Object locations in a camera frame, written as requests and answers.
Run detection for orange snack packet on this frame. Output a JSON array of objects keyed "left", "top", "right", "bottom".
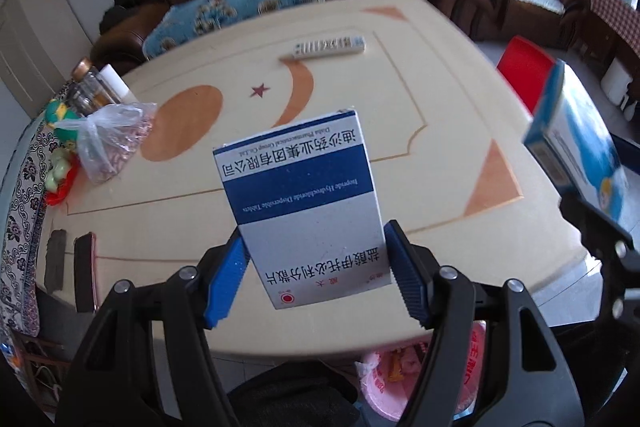
[{"left": 387, "top": 349, "right": 409, "bottom": 383}]

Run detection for large blue floral cushion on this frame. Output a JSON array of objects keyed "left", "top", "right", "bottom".
[{"left": 142, "top": 0, "right": 326, "bottom": 60}]

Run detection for pink edged smartphone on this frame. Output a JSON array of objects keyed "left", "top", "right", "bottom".
[{"left": 74, "top": 232, "right": 98, "bottom": 314}]

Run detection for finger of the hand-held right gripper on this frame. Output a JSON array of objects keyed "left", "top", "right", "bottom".
[{"left": 557, "top": 193, "right": 640, "bottom": 323}]

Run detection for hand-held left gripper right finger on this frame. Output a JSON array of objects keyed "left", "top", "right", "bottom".
[{"left": 382, "top": 219, "right": 586, "bottom": 427}]

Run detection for white door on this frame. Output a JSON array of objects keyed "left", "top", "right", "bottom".
[{"left": 0, "top": 0, "right": 96, "bottom": 118}]

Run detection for person's black trousers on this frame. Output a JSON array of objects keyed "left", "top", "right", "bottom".
[{"left": 225, "top": 359, "right": 371, "bottom": 427}]

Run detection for blue and white medicine box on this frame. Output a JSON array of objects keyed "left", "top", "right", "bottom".
[{"left": 212, "top": 107, "right": 393, "bottom": 310}]

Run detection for green and yellow toy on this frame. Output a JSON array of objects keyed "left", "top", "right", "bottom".
[{"left": 44, "top": 99, "right": 83, "bottom": 152}]

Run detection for black and white patterned cloth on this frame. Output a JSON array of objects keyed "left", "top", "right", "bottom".
[{"left": 0, "top": 92, "right": 71, "bottom": 338}]

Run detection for white remote control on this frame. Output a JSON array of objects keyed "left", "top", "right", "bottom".
[{"left": 278, "top": 34, "right": 367, "bottom": 60}]

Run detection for red and pale green toy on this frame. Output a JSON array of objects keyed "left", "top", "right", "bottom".
[{"left": 45, "top": 153, "right": 80, "bottom": 208}]

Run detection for red stool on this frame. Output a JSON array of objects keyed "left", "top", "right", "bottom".
[{"left": 496, "top": 36, "right": 556, "bottom": 118}]

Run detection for glass jar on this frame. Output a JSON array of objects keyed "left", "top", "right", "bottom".
[{"left": 70, "top": 58, "right": 108, "bottom": 115}]

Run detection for blue cardboard box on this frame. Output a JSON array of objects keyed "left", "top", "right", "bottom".
[{"left": 521, "top": 59, "right": 631, "bottom": 225}]

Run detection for white container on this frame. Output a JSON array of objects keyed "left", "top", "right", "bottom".
[{"left": 600, "top": 57, "right": 633, "bottom": 105}]

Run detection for clear plastic bag with contents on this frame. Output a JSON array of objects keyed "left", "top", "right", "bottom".
[{"left": 77, "top": 102, "right": 158, "bottom": 185}]

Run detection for dark rectangular object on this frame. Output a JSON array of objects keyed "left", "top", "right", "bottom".
[{"left": 44, "top": 229, "right": 67, "bottom": 293}]

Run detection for white plastic bottle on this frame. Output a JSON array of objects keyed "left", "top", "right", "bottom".
[{"left": 98, "top": 64, "right": 138, "bottom": 105}]

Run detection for red plaid cloth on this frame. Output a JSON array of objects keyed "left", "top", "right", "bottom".
[{"left": 590, "top": 0, "right": 640, "bottom": 58}]

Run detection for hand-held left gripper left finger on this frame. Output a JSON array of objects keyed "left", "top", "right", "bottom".
[{"left": 55, "top": 227, "right": 252, "bottom": 427}]

